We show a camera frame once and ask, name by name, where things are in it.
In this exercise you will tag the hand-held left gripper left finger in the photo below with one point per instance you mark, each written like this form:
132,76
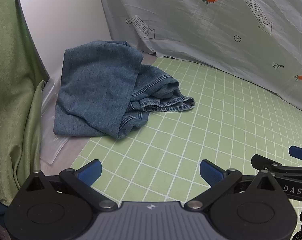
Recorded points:
90,172

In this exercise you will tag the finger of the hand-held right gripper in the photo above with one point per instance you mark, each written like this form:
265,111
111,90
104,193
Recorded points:
300,153
290,169

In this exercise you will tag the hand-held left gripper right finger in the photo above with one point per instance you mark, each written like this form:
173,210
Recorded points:
211,172

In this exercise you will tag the blue denim jeans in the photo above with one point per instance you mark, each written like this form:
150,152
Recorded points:
96,87

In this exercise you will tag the clear plastic zip bag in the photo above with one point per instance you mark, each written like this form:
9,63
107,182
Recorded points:
49,145

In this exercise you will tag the green curtain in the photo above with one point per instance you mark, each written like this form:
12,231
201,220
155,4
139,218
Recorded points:
11,92

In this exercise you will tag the grey printed bed sheet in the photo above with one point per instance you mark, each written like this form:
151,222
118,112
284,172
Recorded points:
190,25

